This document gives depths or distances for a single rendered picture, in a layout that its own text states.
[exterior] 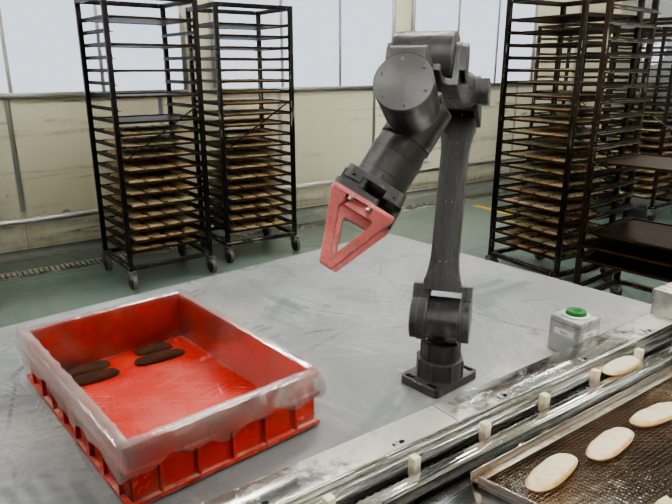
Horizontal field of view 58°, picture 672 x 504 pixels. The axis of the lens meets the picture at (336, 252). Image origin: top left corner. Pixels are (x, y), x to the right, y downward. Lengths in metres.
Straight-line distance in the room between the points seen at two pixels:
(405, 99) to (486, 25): 6.84
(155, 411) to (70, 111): 4.10
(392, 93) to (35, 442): 0.77
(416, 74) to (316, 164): 5.39
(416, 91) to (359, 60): 5.61
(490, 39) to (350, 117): 2.09
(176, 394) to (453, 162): 0.63
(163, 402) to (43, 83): 4.06
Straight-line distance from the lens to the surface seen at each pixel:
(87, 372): 1.24
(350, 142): 6.17
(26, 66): 4.97
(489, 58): 7.45
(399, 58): 0.59
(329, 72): 5.97
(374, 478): 0.86
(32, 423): 1.13
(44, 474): 1.00
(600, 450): 0.87
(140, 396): 1.13
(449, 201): 1.07
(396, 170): 0.63
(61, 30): 5.02
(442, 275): 1.05
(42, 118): 5.00
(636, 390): 1.07
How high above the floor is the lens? 1.37
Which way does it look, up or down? 17 degrees down
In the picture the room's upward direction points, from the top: straight up
